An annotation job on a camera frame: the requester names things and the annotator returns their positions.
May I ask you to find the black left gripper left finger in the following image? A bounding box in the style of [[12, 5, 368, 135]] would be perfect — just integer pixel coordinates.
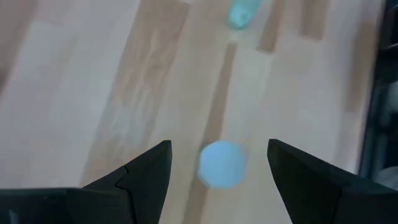
[[0, 139, 173, 224]]

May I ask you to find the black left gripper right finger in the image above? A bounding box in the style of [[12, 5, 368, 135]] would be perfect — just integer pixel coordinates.
[[266, 138, 398, 224]]

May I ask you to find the black aluminium rail frame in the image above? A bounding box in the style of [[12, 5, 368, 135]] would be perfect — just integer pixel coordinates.
[[357, 0, 398, 187]]

